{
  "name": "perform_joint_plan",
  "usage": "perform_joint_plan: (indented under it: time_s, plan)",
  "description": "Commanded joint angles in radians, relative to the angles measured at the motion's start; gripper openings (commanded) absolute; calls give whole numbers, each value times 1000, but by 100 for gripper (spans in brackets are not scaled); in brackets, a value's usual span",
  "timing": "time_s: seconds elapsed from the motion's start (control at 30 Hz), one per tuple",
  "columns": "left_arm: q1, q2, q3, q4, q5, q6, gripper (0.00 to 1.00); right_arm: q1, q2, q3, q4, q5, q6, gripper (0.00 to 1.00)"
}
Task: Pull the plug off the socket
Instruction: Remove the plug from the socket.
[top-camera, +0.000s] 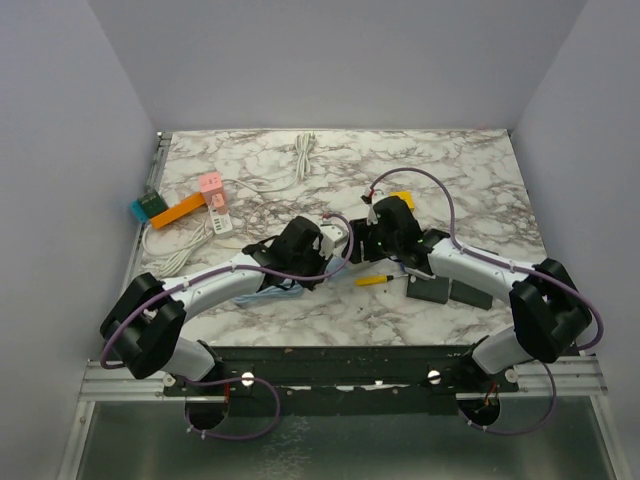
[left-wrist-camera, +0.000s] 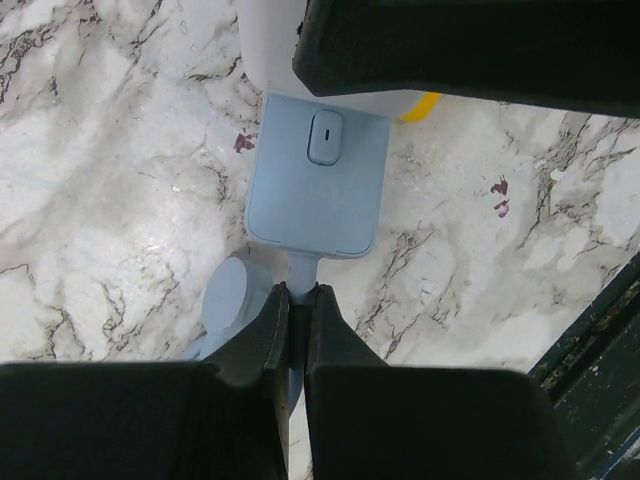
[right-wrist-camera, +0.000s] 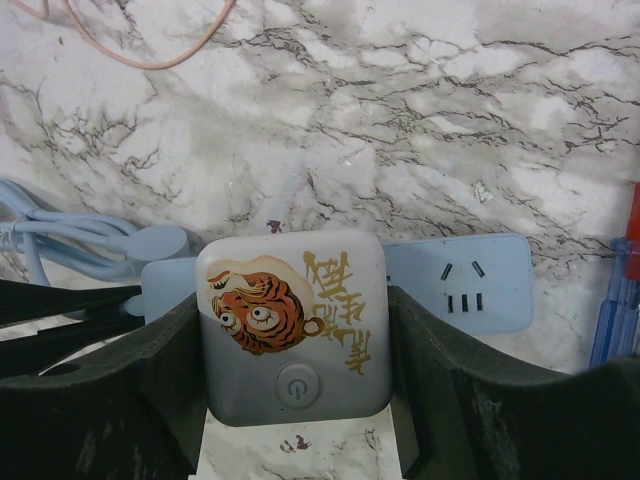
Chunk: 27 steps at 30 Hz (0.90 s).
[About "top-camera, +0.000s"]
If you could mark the black block under box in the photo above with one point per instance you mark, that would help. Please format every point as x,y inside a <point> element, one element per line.
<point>433,290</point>

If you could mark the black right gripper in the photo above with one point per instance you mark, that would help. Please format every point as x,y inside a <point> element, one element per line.
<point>362,231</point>

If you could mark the white green usb charger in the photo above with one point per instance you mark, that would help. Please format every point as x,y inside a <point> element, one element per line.
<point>221,223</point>

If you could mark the teal blue plug block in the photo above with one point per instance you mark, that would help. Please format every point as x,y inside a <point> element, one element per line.
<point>148,206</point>

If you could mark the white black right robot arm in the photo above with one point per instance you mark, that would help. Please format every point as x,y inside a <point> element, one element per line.
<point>548,314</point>

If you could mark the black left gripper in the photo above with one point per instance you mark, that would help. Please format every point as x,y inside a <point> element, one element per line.
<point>321,261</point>

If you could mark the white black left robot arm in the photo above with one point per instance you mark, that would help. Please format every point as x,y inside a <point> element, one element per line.
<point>142,333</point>

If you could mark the black flat block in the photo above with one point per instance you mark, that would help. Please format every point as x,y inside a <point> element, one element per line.
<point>470,296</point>

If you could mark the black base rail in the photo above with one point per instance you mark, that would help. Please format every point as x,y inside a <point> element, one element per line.
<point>339,381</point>

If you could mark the light blue power strip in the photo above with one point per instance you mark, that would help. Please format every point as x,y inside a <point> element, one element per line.
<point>337,269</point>

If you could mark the yellow handled screwdriver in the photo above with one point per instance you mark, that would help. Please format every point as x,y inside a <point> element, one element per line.
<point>373,280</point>

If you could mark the white tiger cube socket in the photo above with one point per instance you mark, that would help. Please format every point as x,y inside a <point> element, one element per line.
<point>337,236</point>

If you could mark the orange power strip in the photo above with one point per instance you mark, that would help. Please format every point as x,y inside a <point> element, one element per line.
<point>172,214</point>

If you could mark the yellow cube socket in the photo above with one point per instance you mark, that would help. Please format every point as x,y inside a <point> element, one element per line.
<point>406,196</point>

